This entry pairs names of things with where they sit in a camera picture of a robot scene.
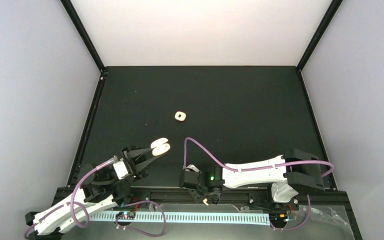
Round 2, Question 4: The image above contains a cream earbud charging case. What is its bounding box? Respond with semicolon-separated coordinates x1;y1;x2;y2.
150;137;171;157

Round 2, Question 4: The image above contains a white earbud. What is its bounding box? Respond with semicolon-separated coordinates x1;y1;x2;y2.
202;198;209;206

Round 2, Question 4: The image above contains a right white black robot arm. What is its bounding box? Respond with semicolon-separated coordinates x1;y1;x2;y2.
179;148;325;210

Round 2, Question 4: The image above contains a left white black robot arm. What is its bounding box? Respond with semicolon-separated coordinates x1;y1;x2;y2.
23;143;170;240

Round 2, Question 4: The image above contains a small circuit board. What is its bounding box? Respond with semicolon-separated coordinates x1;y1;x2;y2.
115;211;136;221

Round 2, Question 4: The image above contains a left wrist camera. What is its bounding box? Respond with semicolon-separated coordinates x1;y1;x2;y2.
112;159;130;180

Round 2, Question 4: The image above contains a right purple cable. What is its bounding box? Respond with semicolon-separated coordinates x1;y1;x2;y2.
182;137;335;232

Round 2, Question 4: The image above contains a white slotted cable duct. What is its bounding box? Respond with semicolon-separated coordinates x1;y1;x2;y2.
90;210;271;226

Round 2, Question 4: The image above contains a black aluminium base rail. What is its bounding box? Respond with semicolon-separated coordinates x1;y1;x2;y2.
56;186;349;210

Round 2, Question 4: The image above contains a left frame post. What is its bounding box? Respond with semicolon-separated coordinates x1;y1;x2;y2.
60;0;106;72

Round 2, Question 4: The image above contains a frame post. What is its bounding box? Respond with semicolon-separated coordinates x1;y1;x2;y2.
296;0;343;72
60;0;106;72

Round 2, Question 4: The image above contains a right frame post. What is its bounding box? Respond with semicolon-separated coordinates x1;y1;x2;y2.
296;0;343;72

